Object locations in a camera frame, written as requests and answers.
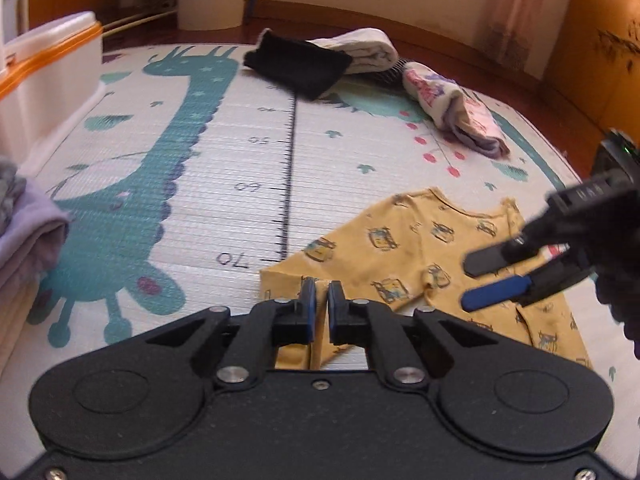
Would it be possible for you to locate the white folded cloth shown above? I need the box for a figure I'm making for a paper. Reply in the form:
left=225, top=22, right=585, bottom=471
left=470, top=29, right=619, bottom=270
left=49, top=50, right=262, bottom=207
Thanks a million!
left=305, top=27, right=407, bottom=86

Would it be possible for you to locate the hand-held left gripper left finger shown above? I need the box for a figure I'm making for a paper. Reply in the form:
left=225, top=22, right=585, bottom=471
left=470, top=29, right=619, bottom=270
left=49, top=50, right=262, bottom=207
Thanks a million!
left=145, top=277, right=318, bottom=387

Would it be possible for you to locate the lavender folded cloth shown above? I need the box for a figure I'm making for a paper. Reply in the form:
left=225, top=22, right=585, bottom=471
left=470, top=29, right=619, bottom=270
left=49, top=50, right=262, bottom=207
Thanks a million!
left=0, top=175, right=72, bottom=313

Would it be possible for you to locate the black folded cloth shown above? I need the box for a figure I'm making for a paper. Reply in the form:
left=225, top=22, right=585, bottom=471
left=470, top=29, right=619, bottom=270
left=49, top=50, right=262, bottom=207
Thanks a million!
left=243, top=29, right=354, bottom=102

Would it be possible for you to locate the grey cloth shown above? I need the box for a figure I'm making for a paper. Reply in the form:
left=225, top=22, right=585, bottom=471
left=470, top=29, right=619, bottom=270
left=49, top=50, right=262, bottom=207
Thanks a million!
left=0, top=156, right=27, bottom=233

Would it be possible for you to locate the white pipe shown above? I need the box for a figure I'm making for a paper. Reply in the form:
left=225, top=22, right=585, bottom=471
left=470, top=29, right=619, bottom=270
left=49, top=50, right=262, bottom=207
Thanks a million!
left=101, top=7, right=179, bottom=37

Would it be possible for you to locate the white box with orange lid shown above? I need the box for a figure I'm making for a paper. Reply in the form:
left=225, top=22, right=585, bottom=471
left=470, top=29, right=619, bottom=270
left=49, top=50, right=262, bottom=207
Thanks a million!
left=0, top=10, right=107, bottom=157

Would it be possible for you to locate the colourful cartoon play mat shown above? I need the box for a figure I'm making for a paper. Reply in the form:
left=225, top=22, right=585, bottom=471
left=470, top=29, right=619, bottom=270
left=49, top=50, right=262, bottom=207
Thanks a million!
left=0, top=42, right=640, bottom=391

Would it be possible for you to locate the white pink printed garment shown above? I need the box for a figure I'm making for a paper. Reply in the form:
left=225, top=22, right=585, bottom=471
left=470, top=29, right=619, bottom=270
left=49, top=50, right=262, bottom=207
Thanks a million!
left=402, top=60, right=512, bottom=159

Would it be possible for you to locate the yellow printed shirt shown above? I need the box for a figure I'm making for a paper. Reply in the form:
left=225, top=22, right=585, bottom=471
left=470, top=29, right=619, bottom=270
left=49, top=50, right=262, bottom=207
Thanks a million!
left=258, top=186, right=594, bottom=372

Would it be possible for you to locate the beige curtain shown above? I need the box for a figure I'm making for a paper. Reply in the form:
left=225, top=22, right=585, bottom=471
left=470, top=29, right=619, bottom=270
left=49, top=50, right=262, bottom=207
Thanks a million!
left=477, top=0, right=577, bottom=67

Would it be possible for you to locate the wooden cabinet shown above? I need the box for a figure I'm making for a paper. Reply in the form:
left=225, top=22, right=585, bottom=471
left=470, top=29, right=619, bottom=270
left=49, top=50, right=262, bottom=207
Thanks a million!
left=541, top=0, right=640, bottom=138

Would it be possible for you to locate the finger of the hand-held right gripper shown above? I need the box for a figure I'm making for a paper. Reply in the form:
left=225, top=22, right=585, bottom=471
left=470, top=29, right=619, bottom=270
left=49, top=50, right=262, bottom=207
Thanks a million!
left=460, top=254, right=597, bottom=313
left=462, top=239, right=542, bottom=279

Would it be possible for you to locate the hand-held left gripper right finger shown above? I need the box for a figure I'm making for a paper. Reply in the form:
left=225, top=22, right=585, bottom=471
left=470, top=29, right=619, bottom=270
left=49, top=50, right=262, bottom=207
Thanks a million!
left=327, top=281, right=502, bottom=389

